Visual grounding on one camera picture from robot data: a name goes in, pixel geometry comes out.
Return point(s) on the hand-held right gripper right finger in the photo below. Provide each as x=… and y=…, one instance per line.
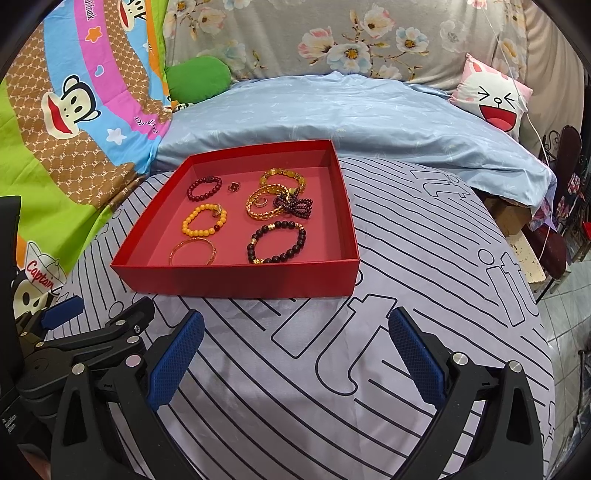
x=415, y=346

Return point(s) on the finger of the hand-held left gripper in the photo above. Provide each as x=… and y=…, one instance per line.
x=62, y=314
x=134, y=316

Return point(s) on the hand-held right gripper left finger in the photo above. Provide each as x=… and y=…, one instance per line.
x=178, y=355

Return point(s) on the red cardboard box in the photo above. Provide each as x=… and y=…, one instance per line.
x=231, y=281

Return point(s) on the gold bangle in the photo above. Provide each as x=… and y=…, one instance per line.
x=214, y=253

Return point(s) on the gold hoop earring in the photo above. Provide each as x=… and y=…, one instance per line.
x=263, y=203

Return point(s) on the grey striped bed sheet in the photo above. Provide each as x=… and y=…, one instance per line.
x=300, y=392

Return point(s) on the cartoon monkey printed blanket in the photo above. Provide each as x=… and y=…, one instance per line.
x=69, y=184

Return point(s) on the white wooden plank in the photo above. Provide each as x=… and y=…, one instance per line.
x=526, y=258

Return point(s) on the brown cardboard box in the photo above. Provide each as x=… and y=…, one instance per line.
x=505, y=217

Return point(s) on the light blue quilt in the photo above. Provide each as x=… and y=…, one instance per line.
x=369, y=115

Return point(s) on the green pillow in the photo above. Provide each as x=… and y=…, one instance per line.
x=198, y=78

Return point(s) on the dark metal chair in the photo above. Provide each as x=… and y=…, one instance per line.
x=570, y=143

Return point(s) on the cartoon rabbit pillow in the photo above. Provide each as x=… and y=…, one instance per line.
x=494, y=101

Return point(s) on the grey floral cloth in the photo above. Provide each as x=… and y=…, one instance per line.
x=323, y=32

